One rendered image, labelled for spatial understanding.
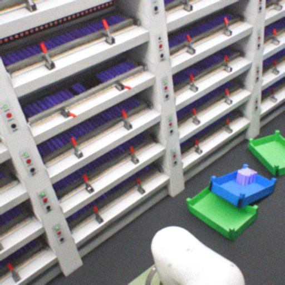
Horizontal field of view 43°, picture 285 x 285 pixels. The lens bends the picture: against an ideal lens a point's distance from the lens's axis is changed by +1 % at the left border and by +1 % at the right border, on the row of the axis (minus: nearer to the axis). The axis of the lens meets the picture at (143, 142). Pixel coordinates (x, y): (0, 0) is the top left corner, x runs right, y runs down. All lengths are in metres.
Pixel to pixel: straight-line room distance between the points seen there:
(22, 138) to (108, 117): 0.47
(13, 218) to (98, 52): 0.77
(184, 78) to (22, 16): 0.95
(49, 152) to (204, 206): 0.89
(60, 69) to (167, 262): 0.75
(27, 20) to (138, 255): 1.15
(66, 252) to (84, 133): 0.56
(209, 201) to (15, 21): 1.32
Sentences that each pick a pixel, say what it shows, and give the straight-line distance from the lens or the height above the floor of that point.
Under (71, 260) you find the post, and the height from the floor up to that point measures 0.07.
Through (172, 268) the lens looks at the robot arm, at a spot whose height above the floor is 0.55.
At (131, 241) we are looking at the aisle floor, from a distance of 1.87.
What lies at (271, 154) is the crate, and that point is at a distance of 2.32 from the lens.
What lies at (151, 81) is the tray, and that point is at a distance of 1.61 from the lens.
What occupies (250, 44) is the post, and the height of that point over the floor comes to 0.64.
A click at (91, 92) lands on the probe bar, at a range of 1.49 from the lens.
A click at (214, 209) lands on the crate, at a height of 0.00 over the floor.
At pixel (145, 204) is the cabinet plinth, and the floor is 0.04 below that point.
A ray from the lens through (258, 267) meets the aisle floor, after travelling 1.75.
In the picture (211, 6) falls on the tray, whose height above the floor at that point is 0.94.
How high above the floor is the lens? 1.42
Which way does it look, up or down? 34 degrees down
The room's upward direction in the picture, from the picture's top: 10 degrees counter-clockwise
